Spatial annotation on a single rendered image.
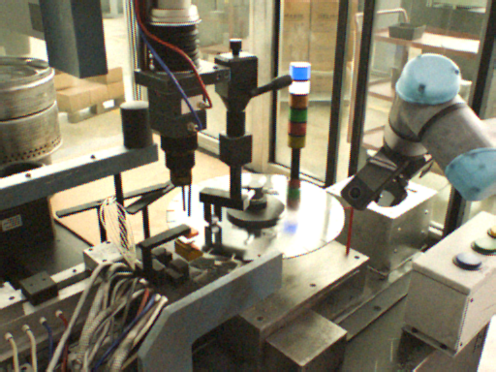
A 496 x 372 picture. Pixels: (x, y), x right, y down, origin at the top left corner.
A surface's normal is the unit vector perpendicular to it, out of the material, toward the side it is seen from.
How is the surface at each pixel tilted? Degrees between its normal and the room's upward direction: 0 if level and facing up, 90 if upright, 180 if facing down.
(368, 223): 90
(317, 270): 0
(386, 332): 0
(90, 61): 90
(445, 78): 36
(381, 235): 90
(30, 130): 90
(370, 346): 0
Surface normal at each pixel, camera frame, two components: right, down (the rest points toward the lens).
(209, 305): 0.69, 0.32
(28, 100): 0.83, 0.25
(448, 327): -0.73, 0.29
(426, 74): -0.05, -0.48
